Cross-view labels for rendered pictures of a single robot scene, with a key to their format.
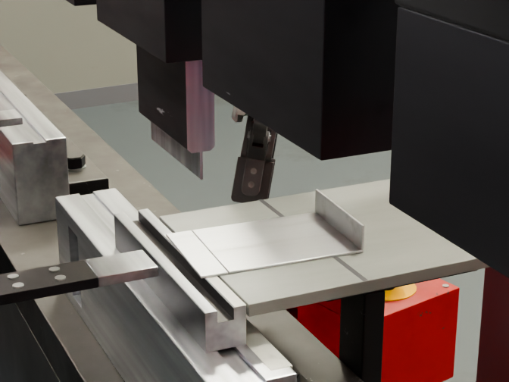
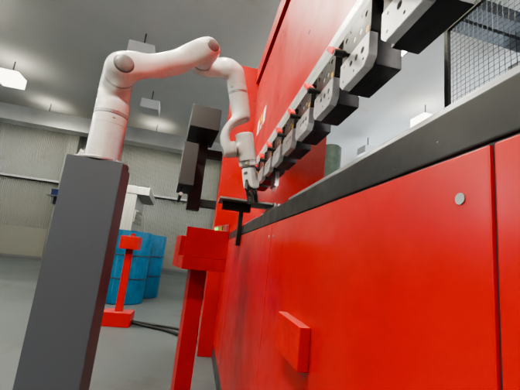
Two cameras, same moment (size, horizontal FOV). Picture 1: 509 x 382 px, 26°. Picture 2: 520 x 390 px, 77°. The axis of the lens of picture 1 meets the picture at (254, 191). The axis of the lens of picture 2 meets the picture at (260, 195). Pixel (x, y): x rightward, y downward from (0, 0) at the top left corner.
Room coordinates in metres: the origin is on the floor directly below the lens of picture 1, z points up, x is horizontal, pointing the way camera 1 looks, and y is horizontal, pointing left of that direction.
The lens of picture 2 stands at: (2.40, 0.42, 0.72)
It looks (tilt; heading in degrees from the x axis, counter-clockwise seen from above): 11 degrees up; 195
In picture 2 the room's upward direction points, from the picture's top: 6 degrees clockwise
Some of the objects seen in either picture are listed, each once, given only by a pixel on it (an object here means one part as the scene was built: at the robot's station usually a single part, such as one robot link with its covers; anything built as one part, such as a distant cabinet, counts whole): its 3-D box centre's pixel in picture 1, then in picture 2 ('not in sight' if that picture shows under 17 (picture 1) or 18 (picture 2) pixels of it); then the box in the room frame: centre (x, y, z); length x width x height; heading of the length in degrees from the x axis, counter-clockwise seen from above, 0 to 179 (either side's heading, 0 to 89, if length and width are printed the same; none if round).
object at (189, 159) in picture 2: not in sight; (186, 169); (-0.11, -0.93, 1.42); 0.45 x 0.12 x 0.36; 30
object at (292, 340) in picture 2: not in sight; (291, 338); (1.75, 0.34, 0.59); 0.15 x 0.02 x 0.07; 25
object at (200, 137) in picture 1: (173, 94); (274, 183); (0.75, 0.06, 1.13); 0.10 x 0.02 x 0.10; 25
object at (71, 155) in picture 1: (73, 161); not in sight; (1.24, 0.21, 0.91); 0.03 x 0.03 x 0.02
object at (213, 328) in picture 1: (173, 273); not in sight; (0.76, 0.06, 0.99); 0.20 x 0.03 x 0.03; 25
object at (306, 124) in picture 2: not in sight; (313, 116); (1.28, 0.29, 1.26); 0.15 x 0.09 x 0.17; 25
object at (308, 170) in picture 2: not in sight; (268, 206); (-0.21, -0.19, 1.15); 0.85 x 0.25 x 2.30; 115
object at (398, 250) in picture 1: (352, 234); (244, 203); (0.81, -0.08, 1.00); 0.26 x 0.18 x 0.01; 115
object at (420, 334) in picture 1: (351, 299); (200, 245); (1.20, -0.12, 0.75); 0.20 x 0.16 x 0.18; 38
